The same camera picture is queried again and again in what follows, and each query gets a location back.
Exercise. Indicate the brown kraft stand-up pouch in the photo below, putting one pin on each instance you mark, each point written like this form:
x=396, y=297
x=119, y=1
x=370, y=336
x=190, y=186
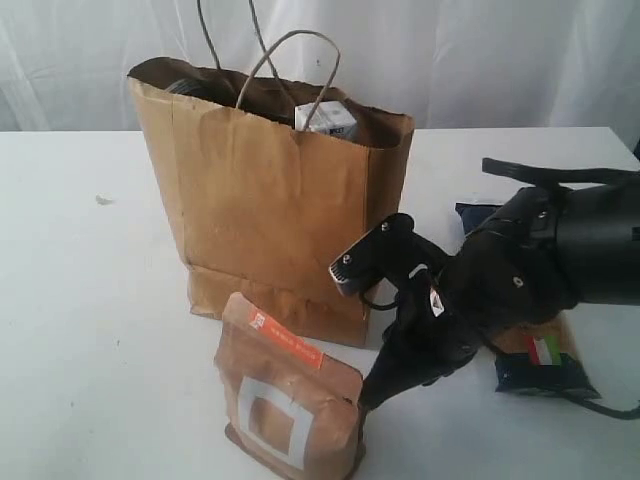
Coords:
x=291, y=407

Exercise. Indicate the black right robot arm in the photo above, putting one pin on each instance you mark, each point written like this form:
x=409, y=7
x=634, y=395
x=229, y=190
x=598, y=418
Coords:
x=566, y=237

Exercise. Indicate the dark can with pull-tab lid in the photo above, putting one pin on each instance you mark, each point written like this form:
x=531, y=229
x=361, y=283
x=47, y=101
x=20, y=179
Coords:
x=188, y=87

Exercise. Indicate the spaghetti packet with Italian flag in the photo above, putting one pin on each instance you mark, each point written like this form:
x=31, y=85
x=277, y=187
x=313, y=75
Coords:
x=538, y=359

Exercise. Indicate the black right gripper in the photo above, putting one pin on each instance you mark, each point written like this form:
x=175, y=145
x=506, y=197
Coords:
x=420, y=347

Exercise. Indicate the brown paper shopping bag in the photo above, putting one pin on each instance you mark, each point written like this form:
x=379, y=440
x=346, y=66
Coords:
x=255, y=206

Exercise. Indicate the small white blue carton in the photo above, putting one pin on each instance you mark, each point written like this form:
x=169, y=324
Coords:
x=330, y=118

